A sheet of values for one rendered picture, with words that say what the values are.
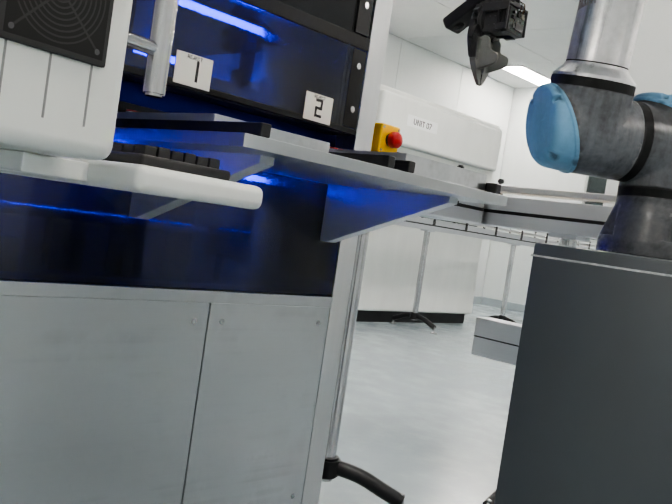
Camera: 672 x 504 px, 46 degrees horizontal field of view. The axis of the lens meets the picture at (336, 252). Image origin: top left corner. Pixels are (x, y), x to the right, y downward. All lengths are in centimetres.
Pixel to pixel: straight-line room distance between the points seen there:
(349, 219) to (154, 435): 61
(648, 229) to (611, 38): 27
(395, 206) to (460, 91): 850
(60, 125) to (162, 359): 85
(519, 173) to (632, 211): 967
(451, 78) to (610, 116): 886
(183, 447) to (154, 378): 17
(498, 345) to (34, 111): 192
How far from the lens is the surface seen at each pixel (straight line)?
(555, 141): 112
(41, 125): 80
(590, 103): 114
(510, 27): 159
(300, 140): 138
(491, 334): 252
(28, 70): 79
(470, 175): 158
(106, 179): 91
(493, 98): 1075
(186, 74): 155
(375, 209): 170
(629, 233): 118
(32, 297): 143
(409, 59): 934
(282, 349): 178
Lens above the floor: 77
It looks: 2 degrees down
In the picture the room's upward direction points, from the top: 8 degrees clockwise
